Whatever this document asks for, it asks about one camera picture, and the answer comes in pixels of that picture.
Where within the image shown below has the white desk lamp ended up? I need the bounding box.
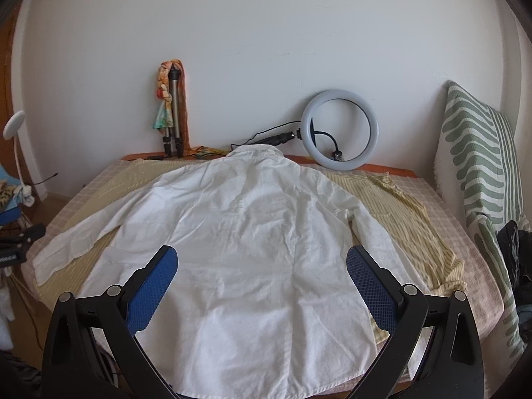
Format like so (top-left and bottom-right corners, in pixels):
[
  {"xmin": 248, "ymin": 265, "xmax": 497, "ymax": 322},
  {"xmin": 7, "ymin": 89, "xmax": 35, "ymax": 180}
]
[{"xmin": 3, "ymin": 110, "xmax": 32, "ymax": 198}]

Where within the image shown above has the yellow striped garment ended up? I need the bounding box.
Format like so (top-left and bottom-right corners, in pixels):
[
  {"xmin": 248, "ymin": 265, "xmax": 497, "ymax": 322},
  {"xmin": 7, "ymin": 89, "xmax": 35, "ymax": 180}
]
[{"xmin": 37, "ymin": 158, "xmax": 467, "ymax": 346}]

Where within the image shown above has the white ring light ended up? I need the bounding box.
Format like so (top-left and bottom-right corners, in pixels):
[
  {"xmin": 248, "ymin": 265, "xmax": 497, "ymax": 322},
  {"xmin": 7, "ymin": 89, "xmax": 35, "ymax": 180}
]
[{"xmin": 299, "ymin": 89, "xmax": 380, "ymax": 171}]

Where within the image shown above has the pink checked bed cover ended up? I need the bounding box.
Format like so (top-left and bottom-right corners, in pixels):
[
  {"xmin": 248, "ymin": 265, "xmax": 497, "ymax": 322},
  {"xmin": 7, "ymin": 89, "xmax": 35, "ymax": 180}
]
[{"xmin": 21, "ymin": 160, "xmax": 506, "ymax": 396}]

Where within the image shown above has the black ring light cable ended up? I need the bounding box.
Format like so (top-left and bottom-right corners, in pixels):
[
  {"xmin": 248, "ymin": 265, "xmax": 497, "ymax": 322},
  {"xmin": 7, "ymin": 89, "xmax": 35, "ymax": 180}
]
[{"xmin": 230, "ymin": 121, "xmax": 344, "ymax": 161}]

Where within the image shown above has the dark clothes pile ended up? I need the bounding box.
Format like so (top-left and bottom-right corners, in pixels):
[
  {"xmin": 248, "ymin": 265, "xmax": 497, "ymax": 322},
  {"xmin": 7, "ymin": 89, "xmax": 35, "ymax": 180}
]
[{"xmin": 497, "ymin": 221, "xmax": 532, "ymax": 305}]

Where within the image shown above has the white long-sleeved shirt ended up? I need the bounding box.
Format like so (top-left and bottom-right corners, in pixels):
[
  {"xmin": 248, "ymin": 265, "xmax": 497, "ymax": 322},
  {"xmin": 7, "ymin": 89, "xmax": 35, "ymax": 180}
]
[{"xmin": 33, "ymin": 146, "xmax": 421, "ymax": 398}]

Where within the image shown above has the green white patterned pillow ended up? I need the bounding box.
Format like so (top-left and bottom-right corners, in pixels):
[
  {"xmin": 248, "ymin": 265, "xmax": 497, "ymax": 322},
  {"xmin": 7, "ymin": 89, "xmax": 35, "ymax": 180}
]
[{"xmin": 434, "ymin": 81, "xmax": 529, "ymax": 373}]

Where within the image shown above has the colourful orange scarf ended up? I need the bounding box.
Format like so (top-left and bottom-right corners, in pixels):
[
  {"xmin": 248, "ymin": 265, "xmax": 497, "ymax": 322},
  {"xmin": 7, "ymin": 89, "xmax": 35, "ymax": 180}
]
[{"xmin": 153, "ymin": 60, "xmax": 226, "ymax": 160}]

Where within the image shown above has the grey folded tripod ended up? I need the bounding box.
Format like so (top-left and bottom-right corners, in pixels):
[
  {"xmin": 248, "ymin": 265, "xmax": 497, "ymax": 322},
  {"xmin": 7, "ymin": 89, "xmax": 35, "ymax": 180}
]
[{"xmin": 161, "ymin": 63, "xmax": 184, "ymax": 158}]

